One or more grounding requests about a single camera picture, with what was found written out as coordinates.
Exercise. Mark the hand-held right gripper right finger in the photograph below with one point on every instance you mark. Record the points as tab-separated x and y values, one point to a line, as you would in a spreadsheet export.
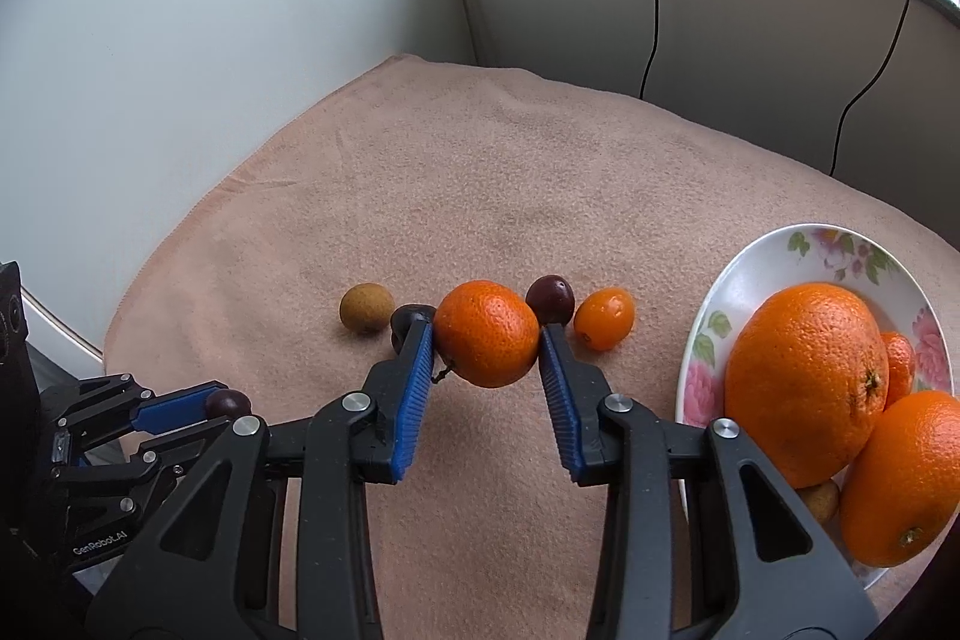
559	400

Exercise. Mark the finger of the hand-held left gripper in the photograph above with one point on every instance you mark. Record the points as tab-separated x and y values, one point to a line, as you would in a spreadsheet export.
172	411
161	460

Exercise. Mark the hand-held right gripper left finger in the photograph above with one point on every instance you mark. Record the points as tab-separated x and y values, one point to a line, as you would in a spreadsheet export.
416	385

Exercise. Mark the dark purple plum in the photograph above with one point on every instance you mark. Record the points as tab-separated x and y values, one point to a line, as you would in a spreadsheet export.
550	297
229	402
405	317

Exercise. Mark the small mandarin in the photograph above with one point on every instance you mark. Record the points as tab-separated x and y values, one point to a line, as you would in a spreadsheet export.
900	366
487	332

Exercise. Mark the floral white plate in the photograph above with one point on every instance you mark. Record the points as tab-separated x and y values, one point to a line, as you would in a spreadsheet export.
750	280

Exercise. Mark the large oval orange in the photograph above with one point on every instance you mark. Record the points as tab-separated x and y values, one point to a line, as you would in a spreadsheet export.
802	385

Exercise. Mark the brown longan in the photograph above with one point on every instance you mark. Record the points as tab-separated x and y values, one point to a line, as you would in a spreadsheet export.
365	308
819	501

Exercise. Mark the large round orange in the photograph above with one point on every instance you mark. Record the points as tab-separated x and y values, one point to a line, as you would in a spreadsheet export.
907	475

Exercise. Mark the orange kumquat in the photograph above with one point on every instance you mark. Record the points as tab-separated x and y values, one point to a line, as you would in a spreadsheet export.
604	317

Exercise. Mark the pink towel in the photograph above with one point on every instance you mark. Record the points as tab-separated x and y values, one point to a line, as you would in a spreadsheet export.
487	175

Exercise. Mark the white cabinet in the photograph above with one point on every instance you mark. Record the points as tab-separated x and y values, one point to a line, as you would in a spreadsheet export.
187	48

